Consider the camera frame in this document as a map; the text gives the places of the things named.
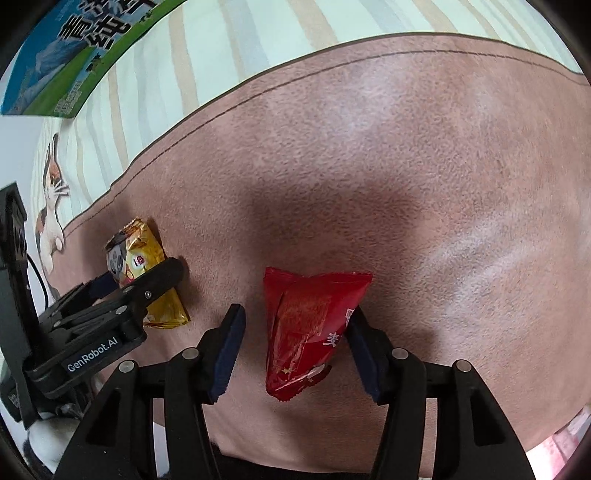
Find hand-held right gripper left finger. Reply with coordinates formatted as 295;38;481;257
53;304;247;480

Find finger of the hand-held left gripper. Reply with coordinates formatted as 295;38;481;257
51;257;186;344
39;272;122;324

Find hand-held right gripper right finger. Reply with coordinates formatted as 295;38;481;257
348;307;536;480

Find yellow panda snack packet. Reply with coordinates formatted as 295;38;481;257
105;218;191;330

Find red starred snack packet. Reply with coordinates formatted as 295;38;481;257
262;266;374;403

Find brown suede mat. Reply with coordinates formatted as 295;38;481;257
48;34;591;462

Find pink patterned cloth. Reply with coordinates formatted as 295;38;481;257
526;405;591;480

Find blue and green milk carton box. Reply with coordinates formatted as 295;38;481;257
0;0;186;119

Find striped cat print sheet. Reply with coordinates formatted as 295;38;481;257
30;0;587;287

